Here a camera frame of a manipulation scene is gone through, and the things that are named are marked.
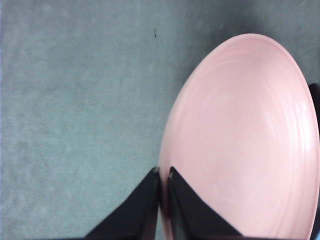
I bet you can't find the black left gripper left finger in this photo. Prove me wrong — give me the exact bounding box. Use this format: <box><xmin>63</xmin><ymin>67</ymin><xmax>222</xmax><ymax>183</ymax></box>
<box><xmin>83</xmin><ymin>166</ymin><xmax>161</xmax><ymax>240</ymax></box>

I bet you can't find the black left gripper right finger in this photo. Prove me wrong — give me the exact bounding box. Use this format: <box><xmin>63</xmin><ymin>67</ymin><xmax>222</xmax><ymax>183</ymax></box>
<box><xmin>166</xmin><ymin>166</ymin><xmax>251</xmax><ymax>240</ymax></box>

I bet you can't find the pink plate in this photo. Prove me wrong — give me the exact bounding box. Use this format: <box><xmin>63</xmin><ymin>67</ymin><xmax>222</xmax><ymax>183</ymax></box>
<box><xmin>159</xmin><ymin>33</ymin><xmax>320</xmax><ymax>240</ymax></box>

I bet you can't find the black plastic plate rack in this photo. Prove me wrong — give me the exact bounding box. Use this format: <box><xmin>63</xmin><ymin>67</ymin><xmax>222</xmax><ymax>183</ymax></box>
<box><xmin>308</xmin><ymin>82</ymin><xmax>320</xmax><ymax>131</ymax></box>

